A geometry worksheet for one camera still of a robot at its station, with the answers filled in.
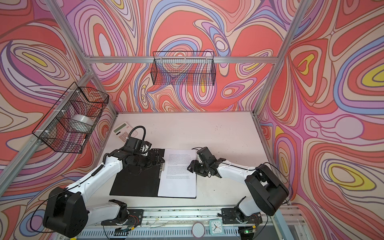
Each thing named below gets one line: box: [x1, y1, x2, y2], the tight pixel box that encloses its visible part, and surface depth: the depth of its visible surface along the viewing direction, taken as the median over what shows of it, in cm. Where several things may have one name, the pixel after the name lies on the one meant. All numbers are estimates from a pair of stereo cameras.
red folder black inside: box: [109, 165, 197, 199], surface depth 84 cm
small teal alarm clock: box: [209, 219, 224, 236], surface depth 70 cm
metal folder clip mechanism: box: [158, 162, 165, 179], surface depth 90 cm
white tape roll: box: [71, 114, 94, 126], surface depth 75 cm
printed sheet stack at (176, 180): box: [157, 149, 197, 198], surface depth 88 cm
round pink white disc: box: [192, 222, 206, 239], surface depth 67 cm
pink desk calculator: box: [112, 122, 138, 143], surface depth 107 cm
